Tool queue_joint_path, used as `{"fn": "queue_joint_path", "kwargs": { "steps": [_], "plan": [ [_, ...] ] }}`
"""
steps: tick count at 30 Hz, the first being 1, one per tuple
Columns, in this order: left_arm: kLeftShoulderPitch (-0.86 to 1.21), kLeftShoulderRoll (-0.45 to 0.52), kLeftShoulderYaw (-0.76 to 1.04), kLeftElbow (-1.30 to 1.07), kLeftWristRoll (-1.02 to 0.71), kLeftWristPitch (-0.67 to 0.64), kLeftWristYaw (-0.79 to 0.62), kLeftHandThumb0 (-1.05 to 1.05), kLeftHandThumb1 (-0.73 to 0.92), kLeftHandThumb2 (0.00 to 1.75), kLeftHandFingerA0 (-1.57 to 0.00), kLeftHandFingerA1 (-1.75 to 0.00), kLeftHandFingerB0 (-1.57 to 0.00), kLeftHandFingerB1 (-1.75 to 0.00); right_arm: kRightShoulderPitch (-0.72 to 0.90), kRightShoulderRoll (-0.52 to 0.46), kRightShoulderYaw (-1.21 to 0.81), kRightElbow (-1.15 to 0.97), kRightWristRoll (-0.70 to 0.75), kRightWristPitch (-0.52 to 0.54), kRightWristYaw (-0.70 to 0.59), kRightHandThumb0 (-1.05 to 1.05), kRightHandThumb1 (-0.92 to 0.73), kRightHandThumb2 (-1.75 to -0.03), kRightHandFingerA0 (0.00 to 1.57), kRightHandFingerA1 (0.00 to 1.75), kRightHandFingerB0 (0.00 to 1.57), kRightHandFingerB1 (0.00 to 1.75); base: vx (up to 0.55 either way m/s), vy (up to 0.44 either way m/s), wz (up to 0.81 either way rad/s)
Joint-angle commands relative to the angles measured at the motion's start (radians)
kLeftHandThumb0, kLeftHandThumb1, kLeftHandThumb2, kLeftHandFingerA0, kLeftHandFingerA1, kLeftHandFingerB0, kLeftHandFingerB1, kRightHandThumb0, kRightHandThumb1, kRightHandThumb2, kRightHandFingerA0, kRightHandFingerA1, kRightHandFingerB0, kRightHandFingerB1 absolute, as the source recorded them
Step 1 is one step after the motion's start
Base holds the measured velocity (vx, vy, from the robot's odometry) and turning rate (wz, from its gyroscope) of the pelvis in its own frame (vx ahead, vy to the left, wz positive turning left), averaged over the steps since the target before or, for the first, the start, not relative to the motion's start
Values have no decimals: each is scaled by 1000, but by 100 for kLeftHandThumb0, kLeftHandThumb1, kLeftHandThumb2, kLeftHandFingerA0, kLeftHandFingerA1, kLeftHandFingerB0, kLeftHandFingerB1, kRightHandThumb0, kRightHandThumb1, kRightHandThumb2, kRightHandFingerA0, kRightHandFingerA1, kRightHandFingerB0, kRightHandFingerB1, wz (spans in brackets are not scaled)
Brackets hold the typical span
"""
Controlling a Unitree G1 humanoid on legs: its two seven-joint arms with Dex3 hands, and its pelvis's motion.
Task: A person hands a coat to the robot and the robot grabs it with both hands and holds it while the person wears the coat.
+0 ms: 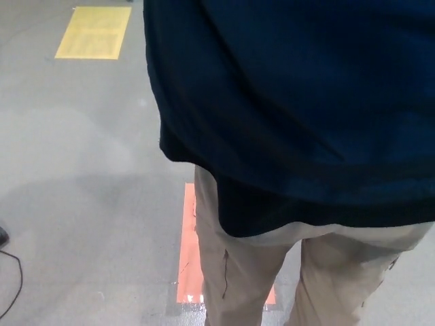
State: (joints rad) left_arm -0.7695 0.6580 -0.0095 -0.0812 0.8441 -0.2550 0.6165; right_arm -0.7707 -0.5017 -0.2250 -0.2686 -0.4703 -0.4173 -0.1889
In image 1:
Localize khaki cargo trousers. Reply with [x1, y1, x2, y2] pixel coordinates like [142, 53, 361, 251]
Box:
[193, 166, 435, 326]

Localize navy blue coat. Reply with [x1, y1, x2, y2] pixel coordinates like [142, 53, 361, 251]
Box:
[144, 0, 435, 239]

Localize yellow floor marker patch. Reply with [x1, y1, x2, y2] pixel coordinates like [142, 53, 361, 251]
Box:
[54, 5, 133, 60]

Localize orange floor marker patch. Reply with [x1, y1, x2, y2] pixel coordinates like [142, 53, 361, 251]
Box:
[175, 182, 277, 305]

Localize thin black floor cable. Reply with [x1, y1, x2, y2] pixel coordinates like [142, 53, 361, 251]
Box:
[0, 249, 24, 326]

